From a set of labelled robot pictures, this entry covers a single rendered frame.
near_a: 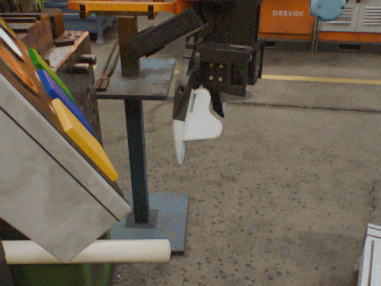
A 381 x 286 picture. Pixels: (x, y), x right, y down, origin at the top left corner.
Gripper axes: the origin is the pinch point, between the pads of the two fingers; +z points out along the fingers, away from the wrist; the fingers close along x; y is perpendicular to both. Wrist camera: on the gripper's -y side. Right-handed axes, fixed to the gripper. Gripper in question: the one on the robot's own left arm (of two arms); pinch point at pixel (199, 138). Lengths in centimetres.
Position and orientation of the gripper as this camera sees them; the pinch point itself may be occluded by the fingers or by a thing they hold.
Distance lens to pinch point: 56.3
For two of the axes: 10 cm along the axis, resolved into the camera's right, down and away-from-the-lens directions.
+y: 9.1, 2.0, -3.6
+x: 4.1, -4.5, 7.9
